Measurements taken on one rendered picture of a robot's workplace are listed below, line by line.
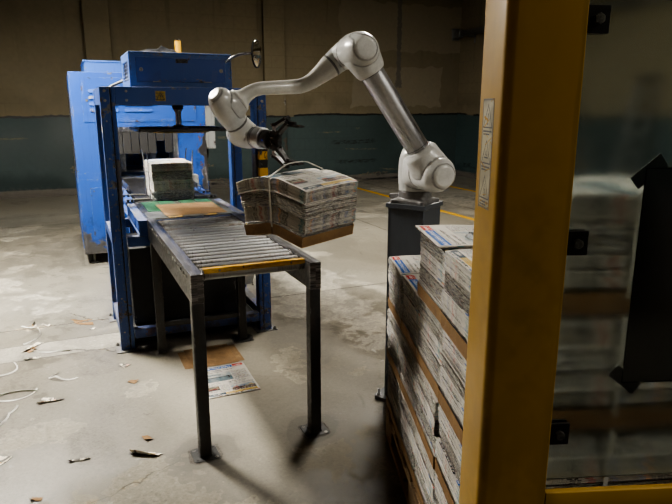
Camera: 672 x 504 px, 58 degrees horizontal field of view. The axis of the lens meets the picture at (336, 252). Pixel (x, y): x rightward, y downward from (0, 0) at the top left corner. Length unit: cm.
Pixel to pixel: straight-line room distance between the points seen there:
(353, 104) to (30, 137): 581
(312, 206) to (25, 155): 919
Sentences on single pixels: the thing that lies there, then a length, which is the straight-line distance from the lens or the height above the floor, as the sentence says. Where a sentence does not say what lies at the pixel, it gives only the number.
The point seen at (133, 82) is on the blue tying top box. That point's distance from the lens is 379.
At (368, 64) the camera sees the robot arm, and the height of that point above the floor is 160.
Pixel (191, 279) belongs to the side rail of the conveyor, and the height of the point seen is 78.
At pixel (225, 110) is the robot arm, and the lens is 250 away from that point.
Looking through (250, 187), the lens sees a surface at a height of 113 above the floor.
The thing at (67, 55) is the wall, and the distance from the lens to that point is 1115.
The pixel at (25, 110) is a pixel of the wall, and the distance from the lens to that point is 1113.
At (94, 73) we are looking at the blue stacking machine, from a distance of 598.
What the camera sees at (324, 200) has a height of 110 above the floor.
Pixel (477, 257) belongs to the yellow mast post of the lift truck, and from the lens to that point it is 79.
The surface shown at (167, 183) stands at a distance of 446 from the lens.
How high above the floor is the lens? 143
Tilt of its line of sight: 13 degrees down
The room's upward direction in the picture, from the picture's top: straight up
